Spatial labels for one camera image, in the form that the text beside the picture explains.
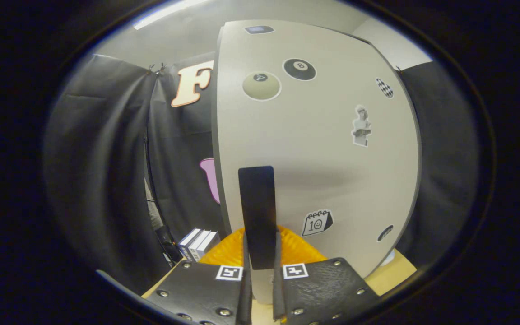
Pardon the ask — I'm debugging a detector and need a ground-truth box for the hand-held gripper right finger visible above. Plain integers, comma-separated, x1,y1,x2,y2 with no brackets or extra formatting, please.
273,226,382,325

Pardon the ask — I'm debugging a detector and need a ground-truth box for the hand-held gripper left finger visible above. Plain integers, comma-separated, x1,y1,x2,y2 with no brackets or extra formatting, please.
145,227,252,325

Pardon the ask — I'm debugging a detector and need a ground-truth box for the white cabinet door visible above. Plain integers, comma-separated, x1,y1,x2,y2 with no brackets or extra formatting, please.
215,19,423,304

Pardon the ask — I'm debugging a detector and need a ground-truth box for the black stand pole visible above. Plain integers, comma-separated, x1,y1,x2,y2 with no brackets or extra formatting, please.
145,131,181,262

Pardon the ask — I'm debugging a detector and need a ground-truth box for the grey cabinet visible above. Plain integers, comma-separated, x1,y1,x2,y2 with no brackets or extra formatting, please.
210,19,424,280

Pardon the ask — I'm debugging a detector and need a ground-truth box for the black backdrop cloth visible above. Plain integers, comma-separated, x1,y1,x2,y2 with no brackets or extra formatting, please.
43,54,479,283

